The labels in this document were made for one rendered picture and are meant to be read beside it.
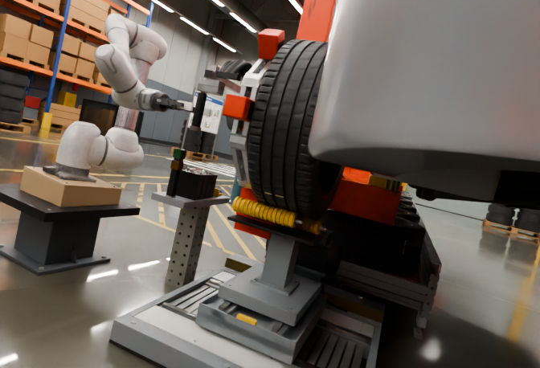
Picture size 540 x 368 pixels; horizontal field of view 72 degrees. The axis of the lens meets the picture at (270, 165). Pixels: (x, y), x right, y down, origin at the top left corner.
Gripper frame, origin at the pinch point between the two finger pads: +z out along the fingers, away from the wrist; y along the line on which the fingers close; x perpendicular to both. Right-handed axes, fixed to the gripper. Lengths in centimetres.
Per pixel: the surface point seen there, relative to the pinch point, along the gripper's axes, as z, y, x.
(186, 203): -3.4, -10.1, -38.8
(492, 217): 323, -1053, -56
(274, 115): 36.7, 15.9, 1.7
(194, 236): -7, -29, -57
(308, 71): 43.0, 12.0, 17.3
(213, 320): 29, 10, -70
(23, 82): -625, -367, 14
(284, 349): 55, 10, -70
